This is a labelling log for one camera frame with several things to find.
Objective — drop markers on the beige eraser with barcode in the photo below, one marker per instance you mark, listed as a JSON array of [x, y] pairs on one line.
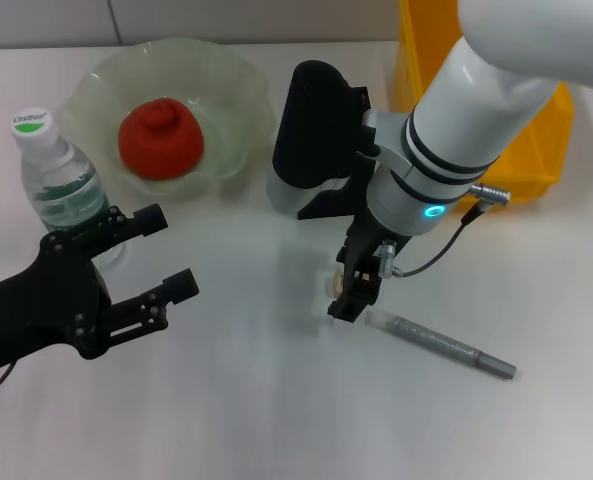
[[337, 284]]

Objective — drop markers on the clear green-label water bottle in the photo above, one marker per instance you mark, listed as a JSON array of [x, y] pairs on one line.
[[56, 170]]

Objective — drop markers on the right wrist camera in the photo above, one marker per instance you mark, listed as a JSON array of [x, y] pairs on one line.
[[316, 130]]

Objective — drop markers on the green glass fruit plate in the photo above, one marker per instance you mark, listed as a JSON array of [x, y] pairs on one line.
[[226, 100]]

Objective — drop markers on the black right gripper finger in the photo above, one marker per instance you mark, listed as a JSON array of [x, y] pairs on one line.
[[368, 290], [346, 307]]

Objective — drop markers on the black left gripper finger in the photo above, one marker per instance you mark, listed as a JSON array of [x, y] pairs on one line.
[[126, 227], [146, 310]]

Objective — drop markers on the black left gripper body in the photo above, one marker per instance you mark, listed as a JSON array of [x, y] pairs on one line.
[[51, 305]]

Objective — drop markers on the yellow plastic bin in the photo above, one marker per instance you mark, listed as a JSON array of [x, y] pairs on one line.
[[536, 150]]

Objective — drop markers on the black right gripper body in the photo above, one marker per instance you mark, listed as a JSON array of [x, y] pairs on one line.
[[368, 240]]

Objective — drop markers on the grey marker pen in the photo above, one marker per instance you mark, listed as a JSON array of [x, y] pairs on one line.
[[441, 345]]

